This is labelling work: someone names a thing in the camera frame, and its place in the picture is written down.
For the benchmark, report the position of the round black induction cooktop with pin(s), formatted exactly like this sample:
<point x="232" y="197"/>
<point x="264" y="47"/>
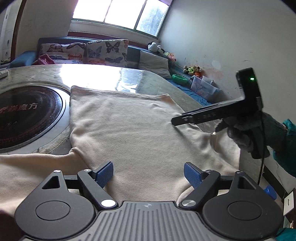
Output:
<point x="27" y="115"/>

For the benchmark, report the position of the white remote control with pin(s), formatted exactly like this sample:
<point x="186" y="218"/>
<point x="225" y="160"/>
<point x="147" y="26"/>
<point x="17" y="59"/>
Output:
<point x="2" y="74"/>

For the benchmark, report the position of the green bowl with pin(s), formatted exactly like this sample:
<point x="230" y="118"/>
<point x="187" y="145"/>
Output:
<point x="179" y="78"/>

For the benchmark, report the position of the person's teal garment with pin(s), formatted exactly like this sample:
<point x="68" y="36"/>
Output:
<point x="286" y="235"/>

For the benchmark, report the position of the brown and green plush toy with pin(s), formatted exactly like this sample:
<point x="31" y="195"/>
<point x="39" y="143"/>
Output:
<point x="192" y="69"/>

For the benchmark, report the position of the white socket box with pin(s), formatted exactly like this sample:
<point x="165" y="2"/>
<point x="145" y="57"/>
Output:
<point x="289" y="204"/>

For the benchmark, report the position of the person's right hand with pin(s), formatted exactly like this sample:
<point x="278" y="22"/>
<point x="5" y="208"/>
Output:
<point x="240" y="132"/>

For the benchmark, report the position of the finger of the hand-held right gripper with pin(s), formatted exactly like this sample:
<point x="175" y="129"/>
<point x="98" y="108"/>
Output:
<point x="183" y="119"/>

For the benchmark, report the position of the blue plastic object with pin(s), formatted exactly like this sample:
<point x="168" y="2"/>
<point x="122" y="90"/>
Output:
<point x="270" y="192"/>

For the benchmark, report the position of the window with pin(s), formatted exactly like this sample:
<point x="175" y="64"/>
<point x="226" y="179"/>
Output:
<point x="92" y="11"/>

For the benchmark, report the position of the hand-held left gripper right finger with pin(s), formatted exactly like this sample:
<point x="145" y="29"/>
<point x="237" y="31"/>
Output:
<point x="193" y="174"/>

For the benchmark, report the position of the blue sofa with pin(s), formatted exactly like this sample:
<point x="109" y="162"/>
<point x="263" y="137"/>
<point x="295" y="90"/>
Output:
<point x="23" y="58"/>

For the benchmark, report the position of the square butterfly print pillow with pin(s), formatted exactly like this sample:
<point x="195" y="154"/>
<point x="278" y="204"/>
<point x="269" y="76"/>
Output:
<point x="108" y="51"/>

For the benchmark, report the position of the dark wooden door frame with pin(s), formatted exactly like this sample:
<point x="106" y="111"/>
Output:
<point x="18" y="23"/>

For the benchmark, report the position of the pink cloth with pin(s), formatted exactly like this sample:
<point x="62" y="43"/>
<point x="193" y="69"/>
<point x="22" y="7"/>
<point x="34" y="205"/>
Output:
<point x="45" y="59"/>

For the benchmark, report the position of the panda plush toy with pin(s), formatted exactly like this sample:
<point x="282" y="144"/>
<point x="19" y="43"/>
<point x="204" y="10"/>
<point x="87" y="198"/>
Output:
<point x="153" y="47"/>

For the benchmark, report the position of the cream sweatshirt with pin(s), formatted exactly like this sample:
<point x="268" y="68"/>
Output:
<point x="127" y="129"/>

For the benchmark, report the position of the person's right forearm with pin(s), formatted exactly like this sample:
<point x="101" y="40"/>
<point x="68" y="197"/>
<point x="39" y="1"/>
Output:
<point x="289" y="150"/>

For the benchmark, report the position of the orange toy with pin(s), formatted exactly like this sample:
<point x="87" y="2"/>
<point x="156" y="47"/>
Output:
<point x="171" y="57"/>

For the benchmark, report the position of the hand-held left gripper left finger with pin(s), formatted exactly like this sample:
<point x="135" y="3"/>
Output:
<point x="105" y="173"/>

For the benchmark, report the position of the clear plastic storage box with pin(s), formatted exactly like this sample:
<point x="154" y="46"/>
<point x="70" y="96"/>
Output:
<point x="201" y="89"/>

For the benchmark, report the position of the wide butterfly print pillow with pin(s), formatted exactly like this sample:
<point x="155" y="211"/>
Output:
<point x="60" y="49"/>

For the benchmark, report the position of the grey pillow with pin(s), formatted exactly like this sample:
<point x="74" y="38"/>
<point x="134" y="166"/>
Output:
<point x="152" y="62"/>

